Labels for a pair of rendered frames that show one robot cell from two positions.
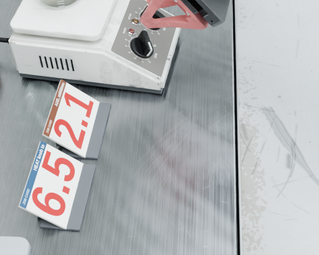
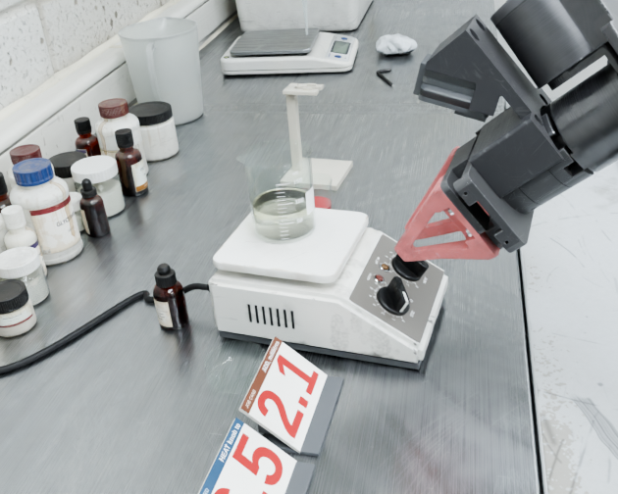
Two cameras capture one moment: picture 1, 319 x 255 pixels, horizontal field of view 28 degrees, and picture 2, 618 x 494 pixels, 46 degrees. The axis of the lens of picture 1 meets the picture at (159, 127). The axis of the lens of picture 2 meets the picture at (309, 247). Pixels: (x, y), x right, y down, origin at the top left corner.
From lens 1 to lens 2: 0.18 m
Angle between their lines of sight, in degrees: 19
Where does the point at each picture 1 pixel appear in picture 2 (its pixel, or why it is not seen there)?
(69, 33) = (292, 271)
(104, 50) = (338, 298)
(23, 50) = (227, 295)
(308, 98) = not seen: outside the picture
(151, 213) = not seen: outside the picture
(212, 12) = (509, 227)
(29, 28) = (238, 264)
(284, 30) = (597, 296)
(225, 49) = (511, 317)
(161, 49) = (421, 306)
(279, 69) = (595, 347)
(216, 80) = (501, 357)
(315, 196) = not seen: outside the picture
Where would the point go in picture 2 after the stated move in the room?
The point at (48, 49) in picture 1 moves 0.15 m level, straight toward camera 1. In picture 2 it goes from (261, 295) to (278, 411)
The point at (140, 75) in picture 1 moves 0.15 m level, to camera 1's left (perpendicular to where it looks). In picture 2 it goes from (388, 338) to (218, 339)
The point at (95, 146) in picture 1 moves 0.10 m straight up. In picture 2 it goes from (317, 436) to (307, 336)
